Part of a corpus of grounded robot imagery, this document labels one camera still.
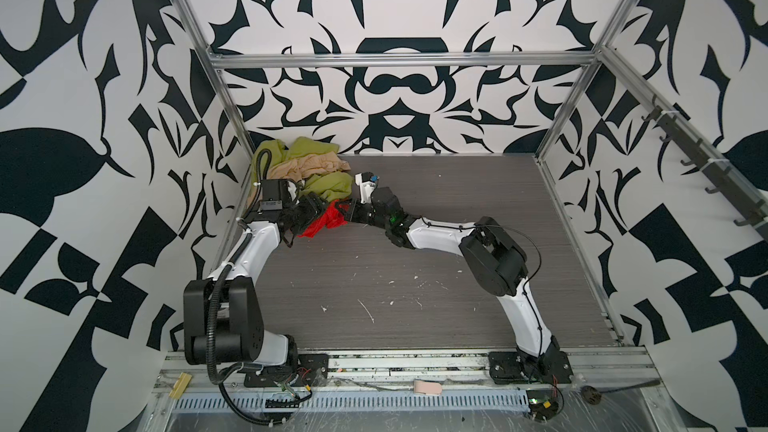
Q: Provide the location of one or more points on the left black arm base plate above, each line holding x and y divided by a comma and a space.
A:
303, 369

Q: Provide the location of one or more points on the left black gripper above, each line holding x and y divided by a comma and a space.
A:
312, 206

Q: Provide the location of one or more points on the aluminium cage frame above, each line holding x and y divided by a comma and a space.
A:
529, 111

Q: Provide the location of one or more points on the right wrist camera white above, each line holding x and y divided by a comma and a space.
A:
367, 183

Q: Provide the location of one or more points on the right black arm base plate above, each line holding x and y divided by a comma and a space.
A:
553, 367

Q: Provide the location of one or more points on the white slotted cable duct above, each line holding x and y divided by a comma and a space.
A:
514, 401

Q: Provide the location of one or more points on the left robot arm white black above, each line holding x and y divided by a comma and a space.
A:
223, 322

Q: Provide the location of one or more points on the small electronics board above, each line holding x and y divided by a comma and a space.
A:
544, 405

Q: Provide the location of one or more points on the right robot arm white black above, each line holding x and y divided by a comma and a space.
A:
497, 263

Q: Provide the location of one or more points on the yellow tape piece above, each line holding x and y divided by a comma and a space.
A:
180, 386

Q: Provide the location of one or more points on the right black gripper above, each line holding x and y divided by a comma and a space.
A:
353, 215

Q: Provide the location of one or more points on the beige cloth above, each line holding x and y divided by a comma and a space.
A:
301, 168

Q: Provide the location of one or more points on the red cloth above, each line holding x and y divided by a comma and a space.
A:
333, 217

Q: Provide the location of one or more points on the aluminium front rail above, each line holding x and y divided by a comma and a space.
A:
604, 368

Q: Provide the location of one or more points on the green cloth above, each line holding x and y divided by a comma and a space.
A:
330, 187

